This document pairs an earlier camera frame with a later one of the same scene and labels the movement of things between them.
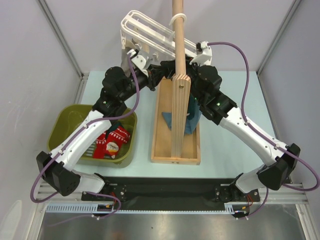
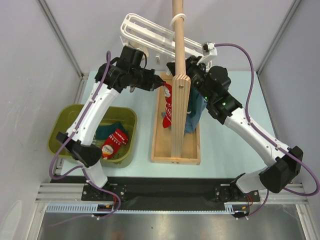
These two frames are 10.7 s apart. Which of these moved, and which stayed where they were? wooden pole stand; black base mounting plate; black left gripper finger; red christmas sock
Moved: red christmas sock; black left gripper finger
Stayed: black base mounting plate; wooden pole stand
